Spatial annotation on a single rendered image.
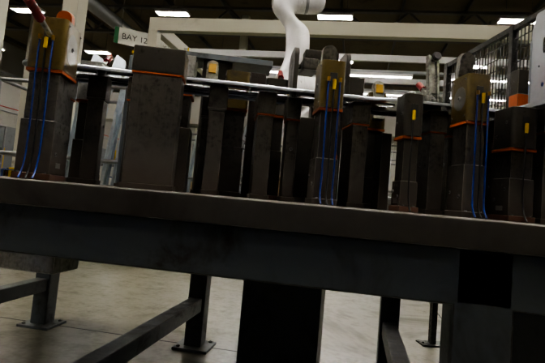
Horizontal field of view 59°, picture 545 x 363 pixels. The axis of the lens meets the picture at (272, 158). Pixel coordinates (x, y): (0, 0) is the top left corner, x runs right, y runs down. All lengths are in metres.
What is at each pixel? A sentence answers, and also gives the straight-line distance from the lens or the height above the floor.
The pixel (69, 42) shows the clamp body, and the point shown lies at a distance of 1.21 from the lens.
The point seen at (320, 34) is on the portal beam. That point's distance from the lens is 7.75.
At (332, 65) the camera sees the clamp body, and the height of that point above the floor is 1.03.
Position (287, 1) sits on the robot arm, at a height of 1.53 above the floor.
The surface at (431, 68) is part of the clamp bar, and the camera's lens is 1.69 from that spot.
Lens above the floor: 0.70
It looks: 5 degrees up
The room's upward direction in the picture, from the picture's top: 5 degrees clockwise
